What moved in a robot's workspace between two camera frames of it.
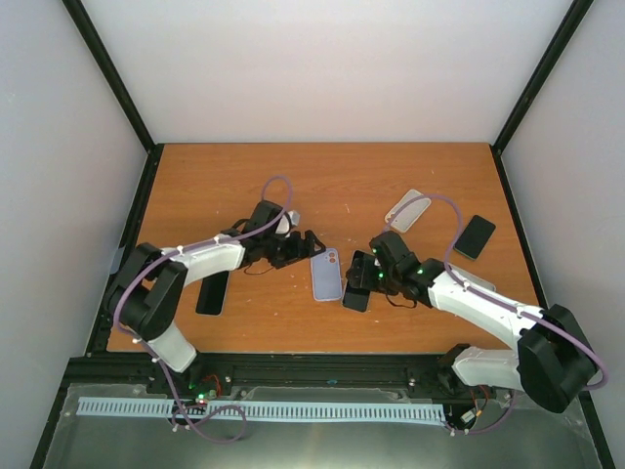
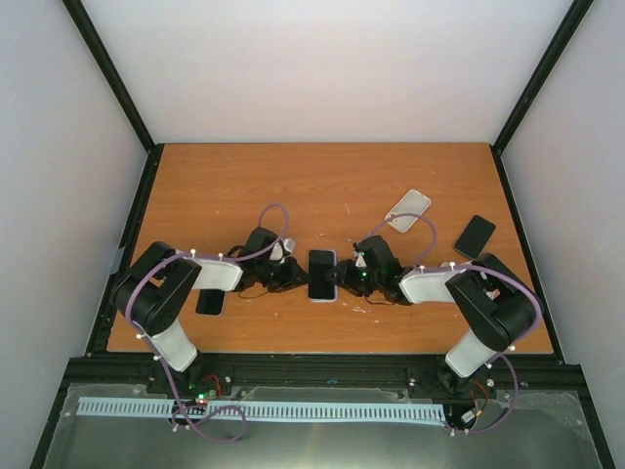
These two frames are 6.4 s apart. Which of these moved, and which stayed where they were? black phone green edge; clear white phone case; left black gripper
Moved: left black gripper
Stayed: clear white phone case; black phone green edge
